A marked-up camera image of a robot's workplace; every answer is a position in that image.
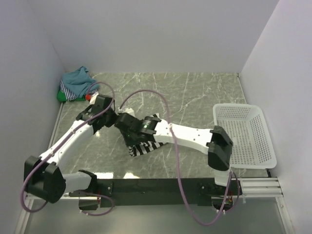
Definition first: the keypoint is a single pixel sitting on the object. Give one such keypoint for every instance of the green folded tank top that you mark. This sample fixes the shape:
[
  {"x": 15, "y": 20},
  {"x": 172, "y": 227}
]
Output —
[{"x": 68, "y": 96}]

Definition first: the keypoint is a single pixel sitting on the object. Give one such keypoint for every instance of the aluminium rail frame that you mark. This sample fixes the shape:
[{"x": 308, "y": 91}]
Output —
[{"x": 236, "y": 188}]

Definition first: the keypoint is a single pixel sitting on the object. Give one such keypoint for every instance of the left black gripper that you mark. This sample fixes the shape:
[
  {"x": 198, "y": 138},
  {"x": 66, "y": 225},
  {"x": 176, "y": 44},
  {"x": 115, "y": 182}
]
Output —
[{"x": 111, "y": 122}]

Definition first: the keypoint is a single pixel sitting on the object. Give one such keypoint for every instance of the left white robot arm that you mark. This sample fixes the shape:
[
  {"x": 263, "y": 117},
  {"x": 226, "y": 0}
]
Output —
[{"x": 43, "y": 176}]

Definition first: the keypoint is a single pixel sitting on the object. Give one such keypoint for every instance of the white plastic mesh basket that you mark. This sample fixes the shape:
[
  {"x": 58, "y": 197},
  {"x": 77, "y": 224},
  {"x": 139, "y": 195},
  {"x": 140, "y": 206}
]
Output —
[{"x": 246, "y": 126}]

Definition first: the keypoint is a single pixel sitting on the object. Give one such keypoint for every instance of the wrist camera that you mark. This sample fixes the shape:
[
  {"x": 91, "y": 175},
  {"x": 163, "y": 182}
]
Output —
[
  {"x": 127, "y": 110},
  {"x": 91, "y": 98}
]

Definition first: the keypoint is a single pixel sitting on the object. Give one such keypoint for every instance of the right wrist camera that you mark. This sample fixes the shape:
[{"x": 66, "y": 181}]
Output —
[{"x": 127, "y": 110}]

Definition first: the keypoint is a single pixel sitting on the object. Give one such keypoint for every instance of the blue striped folded tank top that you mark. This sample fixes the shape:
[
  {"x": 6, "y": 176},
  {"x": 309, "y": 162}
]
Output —
[{"x": 64, "y": 89}]

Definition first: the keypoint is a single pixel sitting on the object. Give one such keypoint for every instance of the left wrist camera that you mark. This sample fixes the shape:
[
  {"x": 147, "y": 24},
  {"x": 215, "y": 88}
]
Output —
[{"x": 91, "y": 98}]

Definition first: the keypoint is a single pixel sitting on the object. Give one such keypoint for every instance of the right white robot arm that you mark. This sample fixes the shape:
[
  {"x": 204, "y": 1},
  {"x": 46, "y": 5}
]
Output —
[{"x": 214, "y": 143}]

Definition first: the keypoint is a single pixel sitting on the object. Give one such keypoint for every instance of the teal folded tank top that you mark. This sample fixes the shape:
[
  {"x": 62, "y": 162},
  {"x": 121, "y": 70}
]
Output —
[{"x": 79, "y": 82}]

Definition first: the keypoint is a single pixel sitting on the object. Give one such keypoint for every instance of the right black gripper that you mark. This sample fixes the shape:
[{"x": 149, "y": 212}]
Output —
[{"x": 129, "y": 142}]

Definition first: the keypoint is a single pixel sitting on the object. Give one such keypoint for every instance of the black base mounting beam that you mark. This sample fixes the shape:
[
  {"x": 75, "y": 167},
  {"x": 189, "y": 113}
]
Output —
[{"x": 160, "y": 191}]

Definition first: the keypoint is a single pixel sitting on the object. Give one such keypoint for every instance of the black white striped tank top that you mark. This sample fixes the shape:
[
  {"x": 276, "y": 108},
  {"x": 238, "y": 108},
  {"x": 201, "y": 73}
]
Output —
[{"x": 143, "y": 148}]

